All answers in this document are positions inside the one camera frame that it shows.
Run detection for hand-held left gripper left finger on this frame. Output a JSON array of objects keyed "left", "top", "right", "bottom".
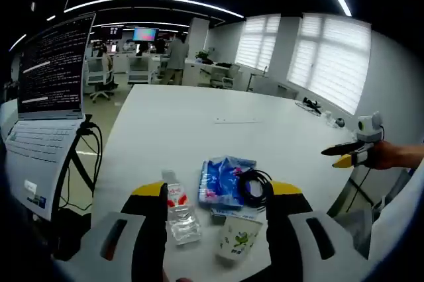
[{"left": 58, "top": 181, "right": 169, "bottom": 282}]

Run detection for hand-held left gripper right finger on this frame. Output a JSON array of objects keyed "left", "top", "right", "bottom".
[{"left": 266, "top": 181, "right": 370, "bottom": 282}]

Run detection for clear plastic water bottle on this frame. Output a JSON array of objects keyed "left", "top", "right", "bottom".
[{"left": 161, "top": 169, "right": 203, "bottom": 247}]

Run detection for white and blue small packet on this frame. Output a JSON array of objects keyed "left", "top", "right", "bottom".
[{"left": 209, "top": 207, "right": 263, "bottom": 227}]

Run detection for white printed paper cup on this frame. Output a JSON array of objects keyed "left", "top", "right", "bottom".
[{"left": 214, "top": 215, "right": 263, "bottom": 263}]

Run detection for blue tissue pack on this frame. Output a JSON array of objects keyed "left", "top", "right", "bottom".
[{"left": 197, "top": 155, "right": 258, "bottom": 211}]

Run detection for person's right hand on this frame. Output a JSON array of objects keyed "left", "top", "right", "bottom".
[{"left": 366, "top": 140, "right": 410, "bottom": 171}]

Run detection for black device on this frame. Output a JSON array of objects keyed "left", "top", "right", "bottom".
[{"left": 294, "top": 96, "right": 323, "bottom": 117}]

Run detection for grey mesh office chair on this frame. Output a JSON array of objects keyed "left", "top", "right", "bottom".
[{"left": 327, "top": 159, "right": 424, "bottom": 261}]

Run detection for wide white window blind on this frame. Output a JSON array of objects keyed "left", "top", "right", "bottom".
[{"left": 286, "top": 13, "right": 372, "bottom": 116}]

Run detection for black box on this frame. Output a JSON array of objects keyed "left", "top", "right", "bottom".
[{"left": 32, "top": 209, "right": 93, "bottom": 262}]

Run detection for white table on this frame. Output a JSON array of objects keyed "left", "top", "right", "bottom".
[{"left": 87, "top": 83, "right": 362, "bottom": 282}]

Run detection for narrow white window blind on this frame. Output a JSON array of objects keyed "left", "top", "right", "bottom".
[{"left": 235, "top": 15, "right": 282, "bottom": 68}]

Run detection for white office chair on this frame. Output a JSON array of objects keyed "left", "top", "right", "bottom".
[{"left": 85, "top": 56, "right": 119, "bottom": 103}]

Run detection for silver laptop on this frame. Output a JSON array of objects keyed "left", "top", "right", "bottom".
[{"left": 3, "top": 13, "right": 97, "bottom": 222}]

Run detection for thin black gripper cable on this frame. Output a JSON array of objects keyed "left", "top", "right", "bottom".
[{"left": 350, "top": 165, "right": 372, "bottom": 204}]

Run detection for black laptop cable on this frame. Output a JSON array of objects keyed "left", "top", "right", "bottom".
[{"left": 68, "top": 122, "right": 104, "bottom": 212}]

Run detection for colourful wall monitor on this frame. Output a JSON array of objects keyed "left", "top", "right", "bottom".
[{"left": 132, "top": 27, "right": 160, "bottom": 43}]

